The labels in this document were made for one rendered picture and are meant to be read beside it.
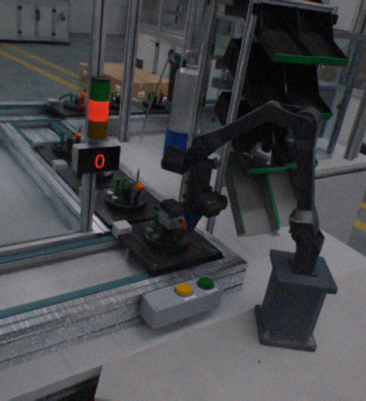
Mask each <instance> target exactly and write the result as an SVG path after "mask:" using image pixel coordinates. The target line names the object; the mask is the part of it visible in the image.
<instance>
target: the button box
mask: <svg viewBox="0 0 366 401"><path fill-rule="evenodd" d="M203 277H208V278H210V279H212V278H211V277H209V276H203ZM199 278H200V277H199ZM199 278H197V279H193V280H189V281H186V282H183V283H180V284H189V285H190V286H191V287H192V292H191V293H190V294H189V295H188V296H183V295H182V294H178V293H177V292H176V285H177V284H174V285H172V286H169V287H164V288H161V289H158V290H154V291H150V292H147V293H144V294H142V296H141V302H140V314H141V316H142V317H143V318H144V320H145V321H146V322H147V323H148V325H149V326H150V327H151V329H156V328H159V327H163V326H166V325H168V324H170V323H175V322H177V321H180V320H185V319H186V318H187V317H189V316H193V315H196V314H198V313H201V312H205V311H208V310H210V309H214V308H217V307H219V303H220V300H221V296H222V292H223V289H222V288H221V287H220V286H219V285H218V284H217V283H216V282H215V281H214V280H213V282H214V284H213V287H211V288H203V287H200V286H199V285H198V283H197V282H198V279H199Z"/></svg>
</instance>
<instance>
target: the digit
mask: <svg viewBox="0 0 366 401"><path fill-rule="evenodd" d="M107 159H108V149H105V150H93V151H92V167H91V172H95V171H102V170H107Z"/></svg>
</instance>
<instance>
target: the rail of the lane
mask: <svg viewBox="0 0 366 401"><path fill-rule="evenodd" d="M247 264H248V263H247V262H246V261H245V260H244V259H243V258H242V257H240V256H239V255H235V256H232V257H229V258H223V259H220V260H217V261H214V262H209V263H205V264H201V262H200V261H196V262H191V263H187V264H185V265H183V266H182V270H178V271H175V272H172V273H170V274H166V275H164V276H157V277H155V278H151V279H148V280H143V281H140V282H137V283H133V284H128V285H125V286H121V287H116V288H113V289H110V290H106V291H101V292H98V293H95V294H89V296H85V297H83V298H77V299H75V300H71V301H68V302H62V303H59V304H56V305H51V306H48V307H45V308H40V309H36V310H32V311H30V312H24V313H21V314H17V315H15V316H9V317H6V318H3V319H0V371H1V370H5V369H8V368H10V367H13V366H15V365H17V364H21V363H25V362H27V361H30V360H33V359H37V358H39V357H42V356H47V355H49V354H52V353H54V352H59V351H61V350H64V349H69V348H71V347H74V346H76V345H80V344H83V343H85V342H86V341H91V340H93V339H96V338H100V337H103V336H105V335H108V334H113V333H115V332H118V331H122V330H124V329H127V328H130V327H134V326H137V325H140V324H142V323H146V321H145V320H144V318H143V317H142V316H141V314H140V302H141V296H142V294H144V293H147V292H150V291H154V290H158V289H161V288H164V287H169V286H172V285H174V284H179V283H183V282H186V281H189V280H193V279H197V278H199V277H203V276H209V277H211V278H212V279H213V280H214V281H215V282H216V283H217V284H218V285H219V286H220V287H221V288H222V289H223V292H222V296H221V297H224V296H227V295H228V294H232V293H234V292H237V291H240V290H241V288H242V284H243V281H244V278H245V271H246V268H247Z"/></svg>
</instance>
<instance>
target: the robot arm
mask: <svg viewBox="0 0 366 401"><path fill-rule="evenodd" d="M268 121H272V122H274V123H276V124H278V125H280V126H282V127H284V128H287V129H290V130H292V138H293V141H294V143H295V145H296V148H297V151H298V153H297V154H298V178H297V209H293V210H292V212H291V214H290V215H289V217H288V221H289V231H288V233H291V238H292V240H293V241H295V242H296V252H295V254H294V257H293V258H289V259H288V263H289V266H290V269H291V271H292V274H295V275H301V276H311V277H317V271H316V269H315V266H316V263H317V259H318V258H319V256H320V253H321V249H322V247H323V244H324V240H325V237H324V234H323V233H322V232H321V230H320V222H319V217H317V211H316V208H315V206H314V202H315V201H314V178H315V152H316V150H315V147H316V144H317V138H319V135H320V130H321V123H322V116H321V112H320V111H319V110H317V109H315V108H313V107H305V108H302V107H298V106H293V105H288V104H283V103H279V102H277V101H275V100H271V101H269V102H267V103H265V104H263V105H262V106H261V107H259V108H257V109H256V110H254V111H252V112H250V113H248V114H246V115H245V116H244V117H241V118H239V119H237V120H236V121H233V122H232V123H230V124H228V125H224V126H222V127H218V128H214V129H210V130H208V131H205V132H202V133H201V134H199V135H197V137H195V138H194V139H193V140H192V143H191V147H190V148H189V149H187V150H185V149H183V148H179V147H176V146H173V145H169V146H167V149H166V151H165V153H164V156H163V158H162V160H161V168H162V169H164V170H166V171H170V172H174V173H176V174H180V175H183V174H184V173H185V172H189V170H190V174H189V179H185V184H186V185H187V193H185V194H184V195H183V198H184V199H185V201H182V202H178V201H177V200H175V199H173V198H170V199H165V200H163V201H162V202H161V209H162V210H163V211H164V212H166V213H167V214H168V215H169V216H170V217H172V218H174V217H178V216H184V218H185V221H186V224H187V229H188V232H190V233H192V232H193V231H194V229H195V226H196V225H197V223H198V222H199V220H200V219H201V217H202V216H204V217H206V218H211V217H212V216H217V215H219V213H220V212H221V211H222V210H225V209H226V208H227V206H228V197H227V196H225V195H222V194H220V193H218V192H217V191H215V192H212V191H213V188H212V186H210V181H211V177H212V169H215V170H217V169H218V168H219V167H220V166H221V164H220V162H219V161H218V160H217V157H214V158H213V159H211V158H209V157H208V156H210V155H211V154H213V153H214V152H215V151H217V150H218V149H219V148H220V147H221V146H223V145H224V144H225V143H228V142H229V141H231V140H232V139H235V138H237V137H238V136H239V135H241V134H243V133H245V132H247V131H248V130H251V129H253V128H255V127H257V126H259V125H261V124H263V123H265V122H268Z"/></svg>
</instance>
